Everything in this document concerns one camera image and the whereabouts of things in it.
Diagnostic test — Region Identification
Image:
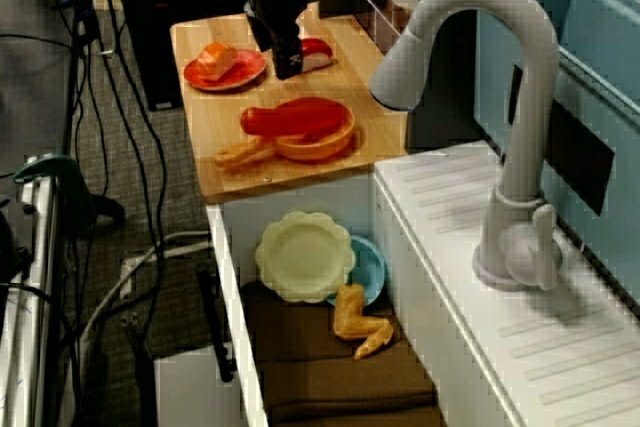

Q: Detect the red toy plate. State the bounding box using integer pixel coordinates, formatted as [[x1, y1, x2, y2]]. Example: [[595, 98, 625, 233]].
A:
[[183, 48, 267, 93]]

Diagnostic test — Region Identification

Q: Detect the red toy sausage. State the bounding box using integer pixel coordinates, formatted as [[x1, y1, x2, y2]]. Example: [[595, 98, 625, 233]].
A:
[[239, 99, 349, 141]]

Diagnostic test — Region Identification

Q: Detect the black tape patch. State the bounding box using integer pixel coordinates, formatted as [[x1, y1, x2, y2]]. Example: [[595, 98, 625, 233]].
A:
[[507, 64, 615, 217]]

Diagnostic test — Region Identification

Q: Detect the black upright panel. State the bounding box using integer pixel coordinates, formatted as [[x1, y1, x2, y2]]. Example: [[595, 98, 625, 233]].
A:
[[404, 0, 524, 156]]

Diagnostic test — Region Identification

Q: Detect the dark tiled backsplash panel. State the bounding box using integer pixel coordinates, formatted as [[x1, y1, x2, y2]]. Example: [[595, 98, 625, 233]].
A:
[[318, 0, 419, 56]]

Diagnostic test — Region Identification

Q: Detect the aluminium frame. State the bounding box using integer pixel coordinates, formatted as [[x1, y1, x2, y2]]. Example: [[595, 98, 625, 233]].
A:
[[0, 166, 66, 427]]

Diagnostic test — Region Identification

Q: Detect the black cable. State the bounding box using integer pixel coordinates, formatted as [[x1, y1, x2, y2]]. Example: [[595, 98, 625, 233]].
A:
[[82, 0, 169, 338], [69, 6, 111, 203]]

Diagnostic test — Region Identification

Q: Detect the orange bread slice toy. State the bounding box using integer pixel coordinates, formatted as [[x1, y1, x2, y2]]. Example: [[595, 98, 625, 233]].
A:
[[196, 41, 239, 82]]

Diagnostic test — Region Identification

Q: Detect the brown folded cloth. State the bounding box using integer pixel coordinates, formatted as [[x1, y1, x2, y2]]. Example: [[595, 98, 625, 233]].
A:
[[239, 281, 446, 427]]

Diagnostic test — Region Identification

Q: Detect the long wooden countertop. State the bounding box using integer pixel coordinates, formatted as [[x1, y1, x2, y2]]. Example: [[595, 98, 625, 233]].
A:
[[168, 1, 409, 202]]

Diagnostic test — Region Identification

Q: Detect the black computer tower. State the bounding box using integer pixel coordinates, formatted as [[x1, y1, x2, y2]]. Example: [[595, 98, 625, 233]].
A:
[[113, 0, 271, 113]]

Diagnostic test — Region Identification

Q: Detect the red tuna sushi toy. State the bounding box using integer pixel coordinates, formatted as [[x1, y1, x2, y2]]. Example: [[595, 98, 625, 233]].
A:
[[297, 36, 334, 72]]

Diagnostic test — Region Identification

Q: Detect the light blue toy plate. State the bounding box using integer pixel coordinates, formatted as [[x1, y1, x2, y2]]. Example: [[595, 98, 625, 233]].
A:
[[324, 235, 387, 309]]

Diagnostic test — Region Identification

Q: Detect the toy chicken wing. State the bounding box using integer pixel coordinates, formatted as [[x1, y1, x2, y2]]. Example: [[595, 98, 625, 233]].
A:
[[333, 283, 395, 361]]

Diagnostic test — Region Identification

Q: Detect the white toy sink unit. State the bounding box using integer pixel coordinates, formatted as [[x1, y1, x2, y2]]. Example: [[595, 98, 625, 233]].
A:
[[205, 139, 640, 427]]

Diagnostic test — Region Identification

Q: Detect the black cabinet handle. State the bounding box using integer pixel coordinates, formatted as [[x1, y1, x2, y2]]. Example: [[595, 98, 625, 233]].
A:
[[195, 266, 236, 383]]

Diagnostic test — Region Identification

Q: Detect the white power cable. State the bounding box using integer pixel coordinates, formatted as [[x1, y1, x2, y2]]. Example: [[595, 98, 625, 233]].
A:
[[79, 230, 211, 348]]

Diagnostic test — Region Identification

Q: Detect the black device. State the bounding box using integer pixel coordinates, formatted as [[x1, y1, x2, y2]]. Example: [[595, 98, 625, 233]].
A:
[[0, 211, 34, 293]]

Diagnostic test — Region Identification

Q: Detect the pale yellow scalloped plate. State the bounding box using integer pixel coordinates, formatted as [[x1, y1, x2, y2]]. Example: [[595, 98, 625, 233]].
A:
[[254, 210, 357, 304]]

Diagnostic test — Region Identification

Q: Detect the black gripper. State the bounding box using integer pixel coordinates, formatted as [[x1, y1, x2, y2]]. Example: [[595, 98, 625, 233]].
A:
[[240, 0, 307, 81]]

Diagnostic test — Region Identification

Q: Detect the orange toy frying pan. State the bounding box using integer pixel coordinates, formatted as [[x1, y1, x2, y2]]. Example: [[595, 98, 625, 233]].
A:
[[213, 96, 362, 174]]

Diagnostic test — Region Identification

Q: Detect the grey toy faucet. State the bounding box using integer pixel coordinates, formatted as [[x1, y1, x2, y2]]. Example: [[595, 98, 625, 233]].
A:
[[368, 0, 564, 293]]

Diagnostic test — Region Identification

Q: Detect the teal plastic bin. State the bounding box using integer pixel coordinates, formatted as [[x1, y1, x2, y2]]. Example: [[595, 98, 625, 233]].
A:
[[474, 0, 640, 313]]

